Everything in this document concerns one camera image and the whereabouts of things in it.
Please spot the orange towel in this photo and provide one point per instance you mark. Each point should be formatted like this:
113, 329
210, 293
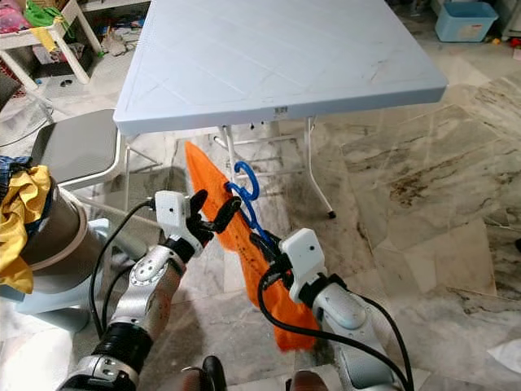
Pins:
240, 236

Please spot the blue plastic clothes hanger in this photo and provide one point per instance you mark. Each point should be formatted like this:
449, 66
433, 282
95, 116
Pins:
256, 186

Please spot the blue plaid garment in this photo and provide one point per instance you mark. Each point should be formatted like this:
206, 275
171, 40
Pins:
12, 175

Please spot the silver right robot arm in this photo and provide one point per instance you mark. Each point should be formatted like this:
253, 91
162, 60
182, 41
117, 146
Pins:
342, 314

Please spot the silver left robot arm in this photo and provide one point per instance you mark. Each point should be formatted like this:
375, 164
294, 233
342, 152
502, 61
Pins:
146, 293

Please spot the right robot leg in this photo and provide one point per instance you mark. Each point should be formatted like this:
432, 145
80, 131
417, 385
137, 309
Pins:
308, 383

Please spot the robot leg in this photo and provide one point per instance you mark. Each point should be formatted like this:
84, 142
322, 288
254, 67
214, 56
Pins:
197, 375
308, 383

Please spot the grey folding chair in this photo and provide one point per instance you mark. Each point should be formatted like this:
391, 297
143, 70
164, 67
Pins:
81, 147

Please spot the grey round laundry basket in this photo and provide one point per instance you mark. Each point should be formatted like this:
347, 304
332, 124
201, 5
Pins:
61, 236

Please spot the left robot leg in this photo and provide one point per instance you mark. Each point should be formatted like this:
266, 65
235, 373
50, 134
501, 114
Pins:
197, 375

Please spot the pale blue plastic stool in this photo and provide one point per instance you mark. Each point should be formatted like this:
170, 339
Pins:
65, 301

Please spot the pale blue folding table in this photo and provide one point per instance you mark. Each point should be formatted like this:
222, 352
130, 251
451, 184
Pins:
277, 57

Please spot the yellow cloth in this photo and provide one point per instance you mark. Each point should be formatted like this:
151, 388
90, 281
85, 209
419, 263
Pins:
24, 228

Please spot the white wooden shelf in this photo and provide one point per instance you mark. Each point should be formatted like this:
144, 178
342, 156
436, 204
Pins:
41, 41

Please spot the green bag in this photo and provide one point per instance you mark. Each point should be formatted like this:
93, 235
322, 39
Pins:
45, 13

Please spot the pink bundle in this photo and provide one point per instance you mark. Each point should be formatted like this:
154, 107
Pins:
12, 18

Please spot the blue plastic bin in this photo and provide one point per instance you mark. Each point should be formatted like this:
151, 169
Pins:
466, 20

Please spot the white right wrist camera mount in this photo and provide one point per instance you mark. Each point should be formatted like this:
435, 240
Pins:
301, 252

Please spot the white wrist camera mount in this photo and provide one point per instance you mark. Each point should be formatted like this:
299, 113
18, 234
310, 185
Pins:
301, 252
171, 213

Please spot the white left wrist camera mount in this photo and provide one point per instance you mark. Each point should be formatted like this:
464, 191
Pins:
171, 213

